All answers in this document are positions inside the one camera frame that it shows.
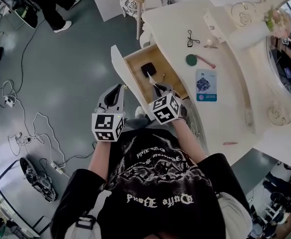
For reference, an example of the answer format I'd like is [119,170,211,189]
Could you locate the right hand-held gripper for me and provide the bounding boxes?
[148,83,189,126]

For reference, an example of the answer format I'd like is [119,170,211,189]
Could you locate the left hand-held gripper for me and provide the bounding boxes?
[92,84,126,142]

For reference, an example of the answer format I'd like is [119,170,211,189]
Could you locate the small black box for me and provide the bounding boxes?
[140,61,157,78]

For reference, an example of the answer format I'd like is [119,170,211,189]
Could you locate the wooden drawer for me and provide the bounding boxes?
[110,43,190,107]

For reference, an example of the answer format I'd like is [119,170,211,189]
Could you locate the green powder puff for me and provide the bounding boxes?
[185,54,198,67]

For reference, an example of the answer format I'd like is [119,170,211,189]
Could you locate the blue face mask packet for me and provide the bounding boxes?
[195,69,218,103]

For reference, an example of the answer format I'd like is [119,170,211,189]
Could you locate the green round pink-handled brush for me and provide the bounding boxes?
[194,54,216,70]

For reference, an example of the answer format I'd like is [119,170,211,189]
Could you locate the black eyelash curler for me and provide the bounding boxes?
[187,29,201,48]

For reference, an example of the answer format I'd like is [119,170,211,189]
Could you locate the person's left forearm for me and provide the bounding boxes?
[87,139,111,177]

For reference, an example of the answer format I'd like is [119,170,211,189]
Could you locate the person's right forearm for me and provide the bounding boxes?
[171,119,207,164]

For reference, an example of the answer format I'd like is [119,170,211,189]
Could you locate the cream ornate vanity table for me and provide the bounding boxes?
[139,0,291,168]

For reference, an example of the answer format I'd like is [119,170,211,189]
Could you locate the oval vanity mirror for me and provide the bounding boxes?
[266,0,291,105]

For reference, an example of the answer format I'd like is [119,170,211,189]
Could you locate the person's grey trousers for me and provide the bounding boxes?
[123,116,151,132]

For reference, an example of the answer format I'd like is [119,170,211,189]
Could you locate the person's black printed t-shirt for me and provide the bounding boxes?
[50,128,253,239]

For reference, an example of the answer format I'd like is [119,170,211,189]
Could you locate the white ribbed vase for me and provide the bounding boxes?
[230,21,269,50]

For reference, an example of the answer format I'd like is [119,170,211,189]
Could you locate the pink flower bouquet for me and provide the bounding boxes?
[263,6,291,38]

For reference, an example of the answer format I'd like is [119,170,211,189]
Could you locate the white floor cable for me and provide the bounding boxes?
[1,79,70,179]

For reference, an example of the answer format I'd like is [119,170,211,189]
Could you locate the black floor cable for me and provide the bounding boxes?
[0,18,47,139]

